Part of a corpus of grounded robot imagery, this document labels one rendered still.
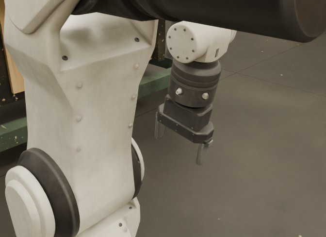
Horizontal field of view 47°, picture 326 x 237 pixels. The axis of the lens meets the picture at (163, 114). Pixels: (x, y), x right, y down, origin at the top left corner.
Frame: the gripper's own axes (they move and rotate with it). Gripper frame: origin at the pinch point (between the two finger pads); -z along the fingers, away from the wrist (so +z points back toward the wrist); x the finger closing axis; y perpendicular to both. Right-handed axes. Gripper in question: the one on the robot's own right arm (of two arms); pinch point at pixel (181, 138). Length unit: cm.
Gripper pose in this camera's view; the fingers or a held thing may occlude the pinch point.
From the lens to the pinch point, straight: 77.8
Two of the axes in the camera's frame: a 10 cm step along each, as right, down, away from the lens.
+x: -7.8, -4.6, 4.3
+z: 1.4, -8.0, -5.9
